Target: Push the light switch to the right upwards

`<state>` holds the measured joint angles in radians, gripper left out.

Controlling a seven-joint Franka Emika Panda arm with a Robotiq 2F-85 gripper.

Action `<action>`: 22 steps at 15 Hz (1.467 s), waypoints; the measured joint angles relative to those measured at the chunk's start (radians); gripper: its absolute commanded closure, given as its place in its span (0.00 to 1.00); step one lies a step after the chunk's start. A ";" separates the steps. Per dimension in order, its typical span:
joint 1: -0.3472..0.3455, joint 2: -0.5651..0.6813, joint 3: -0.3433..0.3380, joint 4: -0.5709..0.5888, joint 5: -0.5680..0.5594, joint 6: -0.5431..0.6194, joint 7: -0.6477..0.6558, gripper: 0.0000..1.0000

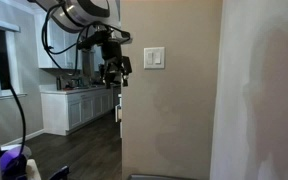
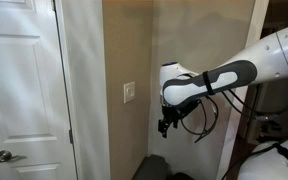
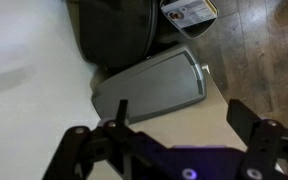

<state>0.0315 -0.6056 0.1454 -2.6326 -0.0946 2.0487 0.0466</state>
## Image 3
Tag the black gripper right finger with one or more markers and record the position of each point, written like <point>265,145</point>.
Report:
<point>250,130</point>

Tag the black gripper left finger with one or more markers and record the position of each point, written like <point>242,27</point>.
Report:
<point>71,150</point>

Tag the dark bin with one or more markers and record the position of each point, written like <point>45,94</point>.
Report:
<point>150,86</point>

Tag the grey box with printed card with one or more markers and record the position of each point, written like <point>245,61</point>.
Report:
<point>192,16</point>

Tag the black round bin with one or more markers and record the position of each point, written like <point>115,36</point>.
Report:
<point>115,30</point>

